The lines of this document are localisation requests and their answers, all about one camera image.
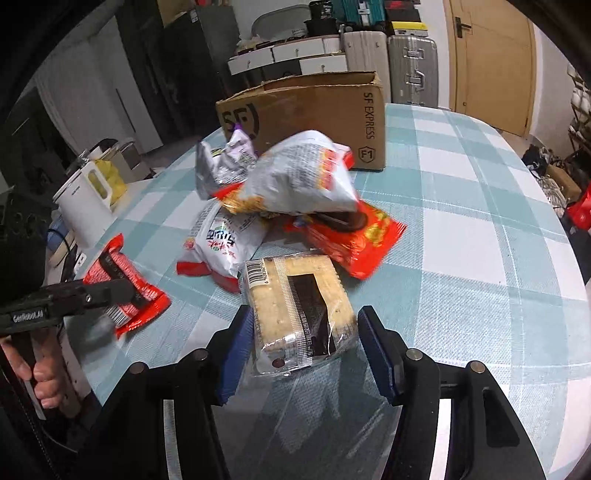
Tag clear cracker sandwich pack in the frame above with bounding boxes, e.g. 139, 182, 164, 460
242, 253, 358, 376

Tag small red snack packet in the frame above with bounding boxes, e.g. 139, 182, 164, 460
83, 233, 171, 339

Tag red orange cookie packet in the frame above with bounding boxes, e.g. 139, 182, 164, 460
283, 201, 407, 280

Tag silver purple snack bag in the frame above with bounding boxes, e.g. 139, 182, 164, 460
194, 126, 259, 200

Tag white red noodle snack bag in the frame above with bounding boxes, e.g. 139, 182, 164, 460
214, 130, 360, 215

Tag person's left hand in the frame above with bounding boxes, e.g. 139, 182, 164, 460
1, 328, 65, 410

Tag white electric kettle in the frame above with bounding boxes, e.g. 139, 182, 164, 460
52, 161, 114, 250

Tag white curtain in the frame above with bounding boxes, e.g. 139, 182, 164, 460
33, 17, 163, 153

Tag red gift bag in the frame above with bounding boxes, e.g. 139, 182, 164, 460
566, 185, 591, 231

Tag small cardboard box on floor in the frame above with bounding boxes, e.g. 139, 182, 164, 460
546, 165, 582, 204

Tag cardboard SF express box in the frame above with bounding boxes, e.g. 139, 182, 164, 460
216, 71, 386, 171

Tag shoe rack with shoes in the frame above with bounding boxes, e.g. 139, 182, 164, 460
567, 63, 590, 154

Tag silver suitcase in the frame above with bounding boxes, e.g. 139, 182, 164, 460
388, 35, 439, 108

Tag black refrigerator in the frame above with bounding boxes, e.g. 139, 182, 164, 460
158, 5, 239, 136

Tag beige suitcase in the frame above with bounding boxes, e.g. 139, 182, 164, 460
342, 31, 392, 103

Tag white drawer desk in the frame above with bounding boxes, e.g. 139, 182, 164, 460
228, 35, 349, 87

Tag wooden door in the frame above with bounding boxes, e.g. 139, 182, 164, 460
444, 1, 536, 137

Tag oval mirror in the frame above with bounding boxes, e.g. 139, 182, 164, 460
252, 4, 311, 41

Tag stacked shoe boxes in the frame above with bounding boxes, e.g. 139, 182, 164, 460
384, 1, 429, 37

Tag teal suitcase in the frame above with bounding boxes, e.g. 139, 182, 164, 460
332, 0, 386, 26

